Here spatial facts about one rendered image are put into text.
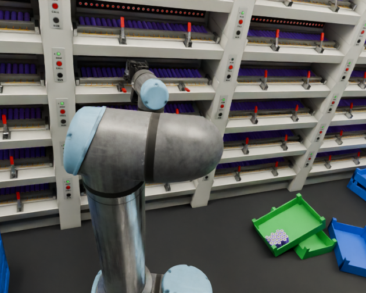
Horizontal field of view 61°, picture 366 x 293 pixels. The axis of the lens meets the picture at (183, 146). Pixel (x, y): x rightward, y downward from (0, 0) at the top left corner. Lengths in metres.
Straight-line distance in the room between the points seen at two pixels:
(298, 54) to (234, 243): 0.98
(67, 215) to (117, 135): 1.15
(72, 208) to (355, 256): 1.46
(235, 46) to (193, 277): 0.93
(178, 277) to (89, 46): 0.83
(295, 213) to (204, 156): 1.35
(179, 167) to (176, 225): 1.21
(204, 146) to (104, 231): 0.27
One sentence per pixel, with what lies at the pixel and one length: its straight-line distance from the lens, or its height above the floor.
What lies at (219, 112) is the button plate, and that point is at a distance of 1.48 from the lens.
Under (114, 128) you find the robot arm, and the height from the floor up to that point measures 0.96.
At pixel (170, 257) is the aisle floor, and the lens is 1.54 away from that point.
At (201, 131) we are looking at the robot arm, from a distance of 0.50.
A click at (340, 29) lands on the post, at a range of 1.86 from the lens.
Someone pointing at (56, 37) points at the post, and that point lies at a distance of 1.19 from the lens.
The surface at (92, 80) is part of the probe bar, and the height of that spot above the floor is 0.74.
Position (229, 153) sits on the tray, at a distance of 1.69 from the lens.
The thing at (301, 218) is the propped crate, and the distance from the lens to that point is 1.79.
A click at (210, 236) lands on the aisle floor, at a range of 1.66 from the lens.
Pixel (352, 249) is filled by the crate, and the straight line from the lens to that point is 1.96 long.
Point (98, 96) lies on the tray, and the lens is 1.27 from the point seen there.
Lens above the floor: 1.19
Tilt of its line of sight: 31 degrees down
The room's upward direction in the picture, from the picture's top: 9 degrees clockwise
